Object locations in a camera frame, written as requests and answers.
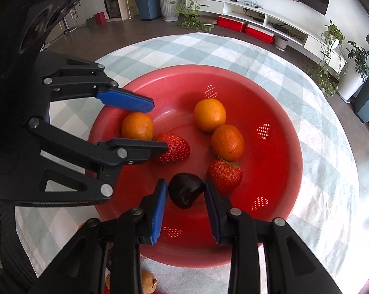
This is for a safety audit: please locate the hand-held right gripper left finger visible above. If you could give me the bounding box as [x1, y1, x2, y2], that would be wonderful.
[28, 178, 168, 294]

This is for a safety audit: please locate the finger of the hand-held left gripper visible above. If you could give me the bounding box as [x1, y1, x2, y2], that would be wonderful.
[37, 52, 155, 113]
[27, 116, 168, 205]

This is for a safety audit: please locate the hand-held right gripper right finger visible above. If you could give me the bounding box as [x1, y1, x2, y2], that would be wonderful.
[204, 179, 344, 294]

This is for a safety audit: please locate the large dark plum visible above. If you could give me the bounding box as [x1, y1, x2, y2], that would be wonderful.
[168, 173, 205, 210]

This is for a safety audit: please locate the red strawberry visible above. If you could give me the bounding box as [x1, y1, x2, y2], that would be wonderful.
[154, 133, 191, 164]
[207, 157, 243, 196]

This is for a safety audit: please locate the red plastic colander bowl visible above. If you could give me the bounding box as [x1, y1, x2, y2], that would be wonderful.
[88, 64, 304, 268]

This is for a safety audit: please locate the large deep orange mandarin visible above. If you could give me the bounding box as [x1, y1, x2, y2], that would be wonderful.
[211, 124, 245, 162]

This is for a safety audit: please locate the light orange mandarin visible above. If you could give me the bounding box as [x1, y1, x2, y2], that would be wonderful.
[193, 98, 227, 133]

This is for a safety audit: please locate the blue square plant pot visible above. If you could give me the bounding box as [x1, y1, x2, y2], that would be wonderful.
[133, 0, 161, 20]

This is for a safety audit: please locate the white ribbed plant pot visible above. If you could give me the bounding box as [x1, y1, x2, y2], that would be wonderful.
[159, 0, 180, 22]

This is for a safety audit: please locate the white shelving cabinet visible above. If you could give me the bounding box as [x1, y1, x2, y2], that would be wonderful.
[44, 0, 107, 37]

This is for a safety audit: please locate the checked green white tablecloth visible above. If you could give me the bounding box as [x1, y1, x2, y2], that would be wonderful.
[14, 32, 369, 294]

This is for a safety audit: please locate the red storage box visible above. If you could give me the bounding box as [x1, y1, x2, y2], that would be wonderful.
[216, 16, 248, 33]
[245, 25, 275, 44]

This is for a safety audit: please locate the white television cabinet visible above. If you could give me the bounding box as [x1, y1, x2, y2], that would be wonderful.
[184, 0, 348, 71]

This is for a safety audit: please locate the small grey plant pot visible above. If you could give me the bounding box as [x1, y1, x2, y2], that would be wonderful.
[274, 36, 289, 51]

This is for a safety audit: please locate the black media device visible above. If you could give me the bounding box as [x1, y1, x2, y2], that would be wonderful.
[272, 23, 295, 34]

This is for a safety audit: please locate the tall white plant pot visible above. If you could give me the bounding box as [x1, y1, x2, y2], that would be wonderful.
[337, 70, 369, 102]

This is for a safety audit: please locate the schefflera plant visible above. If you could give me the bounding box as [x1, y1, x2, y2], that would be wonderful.
[347, 41, 369, 82]

